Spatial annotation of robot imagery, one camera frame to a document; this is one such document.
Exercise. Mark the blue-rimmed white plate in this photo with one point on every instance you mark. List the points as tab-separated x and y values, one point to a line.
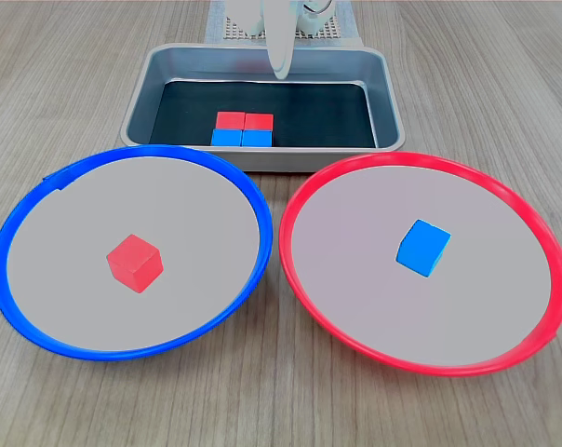
76	233

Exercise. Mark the blue cube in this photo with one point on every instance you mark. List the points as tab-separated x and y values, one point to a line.
226	138
423	248
257	138

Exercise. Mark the red cube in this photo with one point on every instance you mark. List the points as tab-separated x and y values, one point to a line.
259	121
230	120
135	263

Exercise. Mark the pale translucent tape sheet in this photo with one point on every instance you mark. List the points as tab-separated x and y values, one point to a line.
213	28

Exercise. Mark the steel tray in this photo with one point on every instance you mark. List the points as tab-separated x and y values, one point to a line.
388	121

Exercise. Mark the pale perforated base plate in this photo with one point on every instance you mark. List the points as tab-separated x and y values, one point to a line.
331	30

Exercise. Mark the red-rimmed white plate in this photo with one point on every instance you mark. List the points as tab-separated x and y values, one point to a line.
355	279

